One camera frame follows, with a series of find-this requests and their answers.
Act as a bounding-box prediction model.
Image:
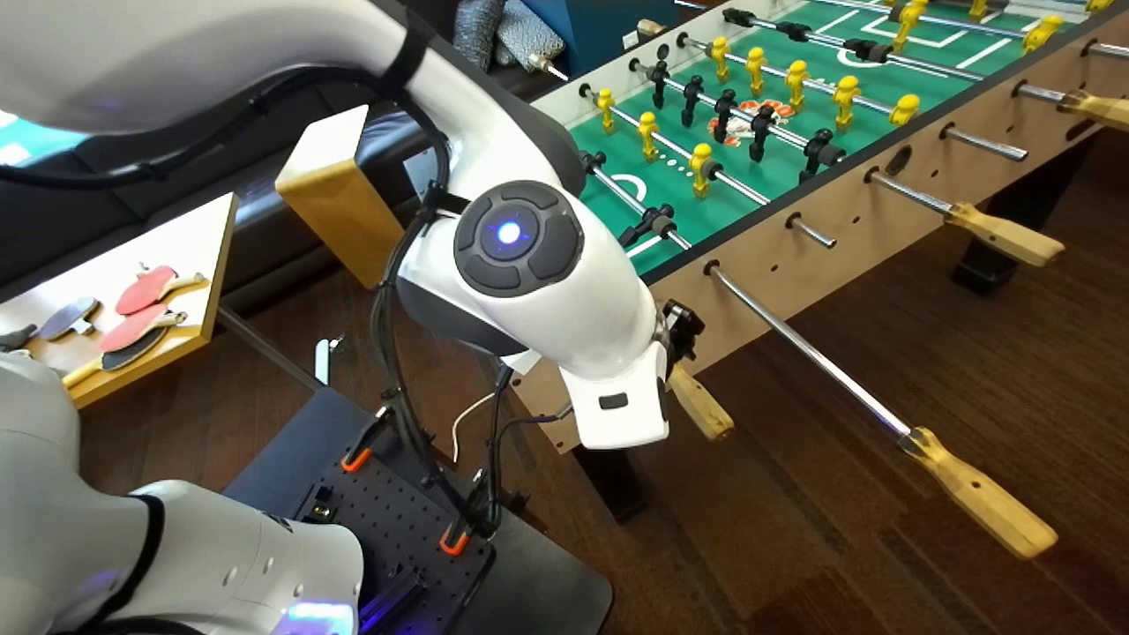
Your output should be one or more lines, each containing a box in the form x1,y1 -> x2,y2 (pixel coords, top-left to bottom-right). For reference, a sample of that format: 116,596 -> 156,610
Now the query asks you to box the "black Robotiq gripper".
655,301 -> 708,366

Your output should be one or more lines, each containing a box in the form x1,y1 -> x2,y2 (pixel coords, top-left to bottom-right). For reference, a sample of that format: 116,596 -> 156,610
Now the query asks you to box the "foosball table with green field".
515,0 -> 1129,526

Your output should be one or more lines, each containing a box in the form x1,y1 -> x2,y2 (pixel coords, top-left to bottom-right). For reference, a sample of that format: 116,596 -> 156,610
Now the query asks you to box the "grey robot cart platform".
224,385 -> 618,635

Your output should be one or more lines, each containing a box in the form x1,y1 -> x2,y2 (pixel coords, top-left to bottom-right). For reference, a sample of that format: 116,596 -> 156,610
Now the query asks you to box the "black clamp with orange tip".
336,403 -> 398,480
433,466 -> 501,561

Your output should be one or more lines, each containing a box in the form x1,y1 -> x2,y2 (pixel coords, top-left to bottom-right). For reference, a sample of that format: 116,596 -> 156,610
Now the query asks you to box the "light grey pillow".
501,0 -> 573,69

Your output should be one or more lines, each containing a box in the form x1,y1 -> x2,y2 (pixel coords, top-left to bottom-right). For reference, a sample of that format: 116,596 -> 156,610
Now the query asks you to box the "black perforated mounting board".
285,436 -> 498,635

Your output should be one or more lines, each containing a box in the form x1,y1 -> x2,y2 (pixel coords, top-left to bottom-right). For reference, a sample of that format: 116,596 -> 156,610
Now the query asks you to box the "dark grey pillow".
453,0 -> 510,73

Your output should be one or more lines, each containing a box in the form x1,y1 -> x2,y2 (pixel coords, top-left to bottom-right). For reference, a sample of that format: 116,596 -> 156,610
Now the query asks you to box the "black leather sofa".
0,0 -> 557,298

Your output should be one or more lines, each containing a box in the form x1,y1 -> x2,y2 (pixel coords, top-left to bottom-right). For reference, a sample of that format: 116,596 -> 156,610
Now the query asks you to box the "light wooden low table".
0,191 -> 239,418

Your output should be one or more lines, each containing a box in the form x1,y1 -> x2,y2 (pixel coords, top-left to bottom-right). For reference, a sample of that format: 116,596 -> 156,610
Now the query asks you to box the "red table tennis paddle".
114,261 -> 184,319
91,301 -> 186,359

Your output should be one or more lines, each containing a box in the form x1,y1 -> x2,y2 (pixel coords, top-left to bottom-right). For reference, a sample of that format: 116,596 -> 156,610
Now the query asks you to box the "black table tennis paddle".
64,328 -> 181,385

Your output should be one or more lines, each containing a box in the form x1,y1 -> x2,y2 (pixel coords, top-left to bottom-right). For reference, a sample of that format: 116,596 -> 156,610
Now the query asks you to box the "blue grey table tennis paddle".
32,292 -> 102,345

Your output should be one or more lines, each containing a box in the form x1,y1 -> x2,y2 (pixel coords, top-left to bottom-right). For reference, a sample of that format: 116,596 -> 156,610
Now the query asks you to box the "thin white cable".
450,385 -> 505,466

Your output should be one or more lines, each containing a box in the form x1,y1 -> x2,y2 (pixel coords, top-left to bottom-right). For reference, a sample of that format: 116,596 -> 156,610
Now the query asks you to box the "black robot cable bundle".
0,21 -> 579,542

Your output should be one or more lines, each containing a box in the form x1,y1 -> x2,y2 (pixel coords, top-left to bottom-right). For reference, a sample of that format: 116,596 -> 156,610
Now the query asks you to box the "small metal bracket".
309,331 -> 345,387

